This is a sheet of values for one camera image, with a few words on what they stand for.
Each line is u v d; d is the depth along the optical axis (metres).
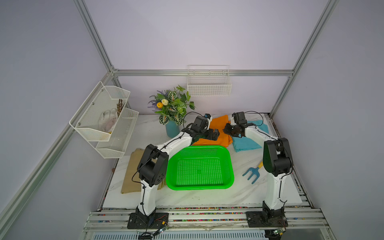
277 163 0.55
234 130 0.88
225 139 0.96
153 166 0.51
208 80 0.97
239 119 0.82
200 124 0.72
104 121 0.77
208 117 0.84
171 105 0.77
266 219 0.66
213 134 0.83
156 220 0.73
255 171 0.86
